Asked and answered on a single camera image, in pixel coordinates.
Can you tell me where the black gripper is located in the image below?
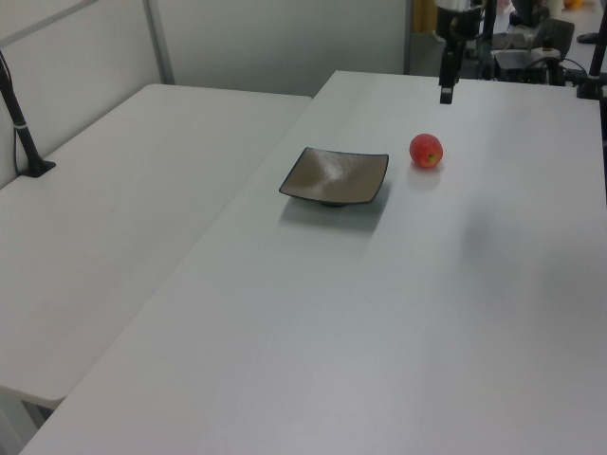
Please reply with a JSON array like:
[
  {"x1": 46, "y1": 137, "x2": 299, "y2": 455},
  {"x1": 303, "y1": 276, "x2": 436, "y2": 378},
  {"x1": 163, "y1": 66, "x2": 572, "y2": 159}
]
[{"x1": 435, "y1": 7, "x2": 481, "y2": 105}]

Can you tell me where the red yellow apple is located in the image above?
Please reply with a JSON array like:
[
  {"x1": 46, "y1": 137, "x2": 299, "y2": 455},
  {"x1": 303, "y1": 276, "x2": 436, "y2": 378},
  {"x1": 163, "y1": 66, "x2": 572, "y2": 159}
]
[{"x1": 409, "y1": 133, "x2": 445, "y2": 170}]

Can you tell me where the brown square ceramic plate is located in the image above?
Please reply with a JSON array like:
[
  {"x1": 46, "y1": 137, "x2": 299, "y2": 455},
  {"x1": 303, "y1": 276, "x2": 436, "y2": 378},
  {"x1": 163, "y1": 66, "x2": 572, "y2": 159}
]
[{"x1": 278, "y1": 146, "x2": 391, "y2": 209}]

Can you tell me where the thin black vertical pole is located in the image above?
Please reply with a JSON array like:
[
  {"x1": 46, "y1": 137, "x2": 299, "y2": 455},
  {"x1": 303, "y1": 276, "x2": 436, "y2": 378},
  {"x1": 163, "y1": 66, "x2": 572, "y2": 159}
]
[{"x1": 481, "y1": 0, "x2": 498, "y2": 81}]

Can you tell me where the black equipment on desk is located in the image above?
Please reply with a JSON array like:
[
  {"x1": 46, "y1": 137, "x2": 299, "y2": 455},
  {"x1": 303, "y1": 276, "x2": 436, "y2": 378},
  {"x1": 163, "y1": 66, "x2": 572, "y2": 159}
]
[{"x1": 492, "y1": 48, "x2": 579, "y2": 87}]

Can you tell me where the black clamped stand pole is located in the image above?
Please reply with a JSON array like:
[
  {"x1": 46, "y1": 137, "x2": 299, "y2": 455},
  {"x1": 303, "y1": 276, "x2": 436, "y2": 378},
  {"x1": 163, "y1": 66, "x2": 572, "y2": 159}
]
[{"x1": 575, "y1": 27, "x2": 607, "y2": 100}]

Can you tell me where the white side table leg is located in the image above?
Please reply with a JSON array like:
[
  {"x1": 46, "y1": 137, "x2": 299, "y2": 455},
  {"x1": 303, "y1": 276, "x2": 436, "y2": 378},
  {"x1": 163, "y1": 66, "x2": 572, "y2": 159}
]
[{"x1": 0, "y1": 387, "x2": 53, "y2": 455}]

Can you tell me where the grey partition frame post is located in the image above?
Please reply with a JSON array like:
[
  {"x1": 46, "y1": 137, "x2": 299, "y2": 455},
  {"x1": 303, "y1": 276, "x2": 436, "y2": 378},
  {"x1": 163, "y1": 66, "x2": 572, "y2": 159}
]
[{"x1": 143, "y1": 0, "x2": 175, "y2": 86}]

